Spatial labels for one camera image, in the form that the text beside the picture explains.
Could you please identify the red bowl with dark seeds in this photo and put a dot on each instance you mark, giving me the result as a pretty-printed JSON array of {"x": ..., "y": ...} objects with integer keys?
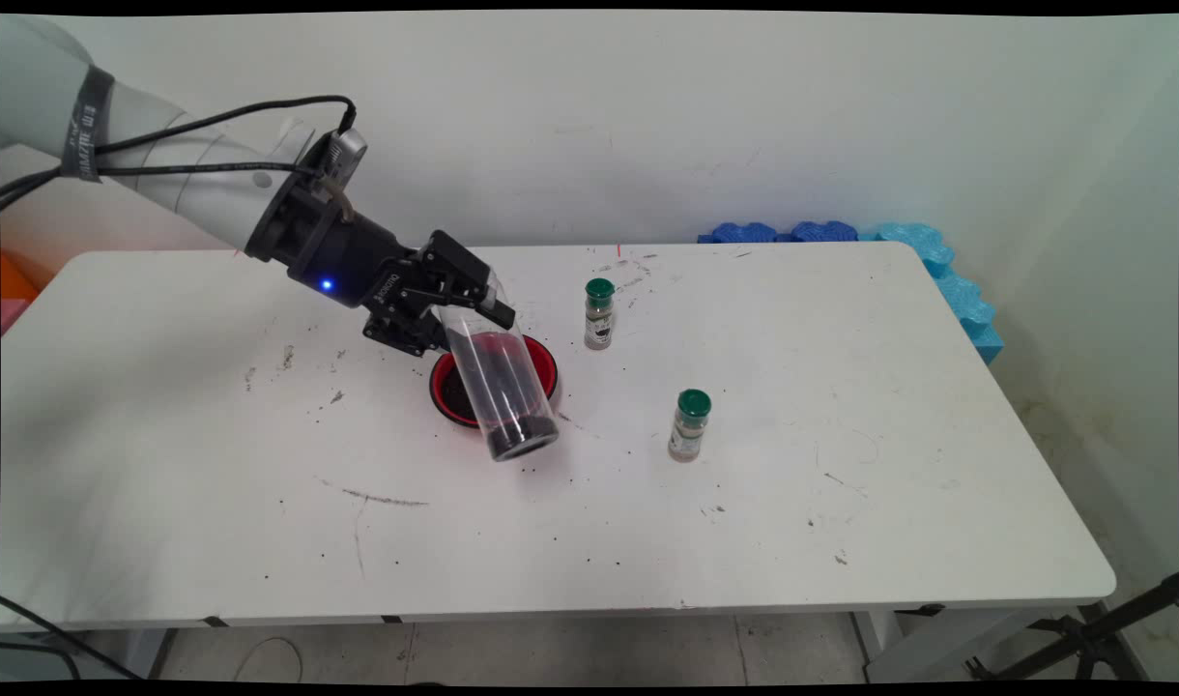
[{"x": 449, "y": 389}]

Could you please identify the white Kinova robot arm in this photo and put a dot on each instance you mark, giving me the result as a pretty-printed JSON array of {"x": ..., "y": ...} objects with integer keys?
[{"x": 203, "y": 198}]

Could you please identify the light blue foam mat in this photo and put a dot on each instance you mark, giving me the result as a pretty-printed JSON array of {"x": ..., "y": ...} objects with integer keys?
[{"x": 957, "y": 290}]

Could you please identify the black tripod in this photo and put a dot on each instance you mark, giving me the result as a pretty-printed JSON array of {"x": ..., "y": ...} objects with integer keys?
[{"x": 1092, "y": 633}]

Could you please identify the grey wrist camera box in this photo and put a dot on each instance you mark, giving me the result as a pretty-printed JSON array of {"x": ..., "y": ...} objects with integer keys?
[{"x": 343, "y": 155}]

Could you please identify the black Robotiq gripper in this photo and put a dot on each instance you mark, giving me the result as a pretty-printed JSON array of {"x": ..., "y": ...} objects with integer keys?
[{"x": 348, "y": 261}]

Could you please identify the white table leg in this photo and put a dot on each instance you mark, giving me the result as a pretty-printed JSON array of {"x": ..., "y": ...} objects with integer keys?
[{"x": 145, "y": 652}]

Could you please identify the green lid spice jar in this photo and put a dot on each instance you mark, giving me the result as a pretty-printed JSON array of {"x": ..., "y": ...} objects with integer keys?
[
  {"x": 599, "y": 314},
  {"x": 689, "y": 430}
]

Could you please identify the orange object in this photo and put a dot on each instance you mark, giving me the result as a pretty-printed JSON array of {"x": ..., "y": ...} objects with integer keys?
[{"x": 14, "y": 280}]

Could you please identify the white table leg frame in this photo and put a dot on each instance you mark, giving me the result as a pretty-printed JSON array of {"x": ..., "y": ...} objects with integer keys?
[{"x": 879, "y": 638}]

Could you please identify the pink object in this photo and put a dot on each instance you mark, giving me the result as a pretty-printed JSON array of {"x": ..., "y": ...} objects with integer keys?
[{"x": 12, "y": 317}]

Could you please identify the clear plastic jar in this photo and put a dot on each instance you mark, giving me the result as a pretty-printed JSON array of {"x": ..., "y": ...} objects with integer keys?
[{"x": 503, "y": 387}]

